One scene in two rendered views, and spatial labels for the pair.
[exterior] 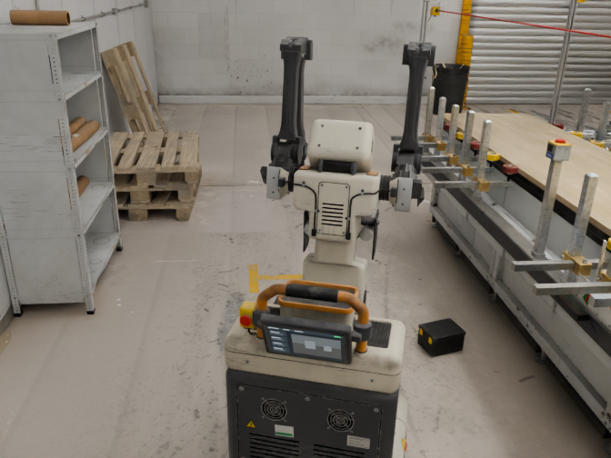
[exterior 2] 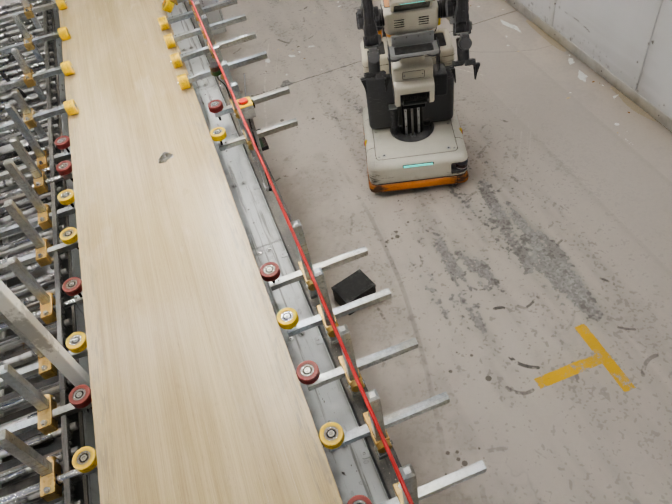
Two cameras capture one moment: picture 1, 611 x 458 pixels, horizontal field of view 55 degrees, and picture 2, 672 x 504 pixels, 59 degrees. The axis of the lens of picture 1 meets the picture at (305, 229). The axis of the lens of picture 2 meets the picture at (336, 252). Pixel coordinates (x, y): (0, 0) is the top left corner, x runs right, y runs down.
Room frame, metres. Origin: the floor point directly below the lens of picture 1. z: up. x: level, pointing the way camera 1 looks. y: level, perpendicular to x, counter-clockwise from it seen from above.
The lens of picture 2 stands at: (4.64, -0.96, 2.72)
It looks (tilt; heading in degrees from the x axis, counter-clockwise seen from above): 49 degrees down; 175
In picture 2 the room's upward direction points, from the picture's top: 12 degrees counter-clockwise
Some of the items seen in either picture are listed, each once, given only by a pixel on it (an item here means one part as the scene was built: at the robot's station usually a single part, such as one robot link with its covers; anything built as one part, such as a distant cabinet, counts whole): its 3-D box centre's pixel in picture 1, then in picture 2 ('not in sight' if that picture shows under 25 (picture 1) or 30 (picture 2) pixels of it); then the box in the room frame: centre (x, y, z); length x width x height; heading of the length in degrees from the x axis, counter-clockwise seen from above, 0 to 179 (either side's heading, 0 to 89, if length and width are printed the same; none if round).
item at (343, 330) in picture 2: (451, 143); (351, 365); (3.58, -0.90, 0.89); 0.04 x 0.04 x 0.48; 6
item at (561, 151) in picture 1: (558, 151); (245, 109); (2.35, -1.04, 1.18); 0.07 x 0.07 x 0.08; 6
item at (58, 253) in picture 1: (57, 164); not in sight; (3.33, 1.49, 0.78); 0.90 x 0.45 x 1.55; 6
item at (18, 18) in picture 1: (40, 17); not in sight; (3.44, 1.51, 1.59); 0.30 x 0.08 x 0.08; 96
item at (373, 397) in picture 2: (438, 133); (378, 428); (3.83, -0.88, 0.89); 0.04 x 0.04 x 0.48; 6
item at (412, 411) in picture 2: (432, 145); (389, 421); (3.79, -0.83, 0.82); 0.43 x 0.03 x 0.04; 96
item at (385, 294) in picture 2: (457, 170); (339, 312); (3.29, -0.89, 0.81); 0.43 x 0.03 x 0.04; 96
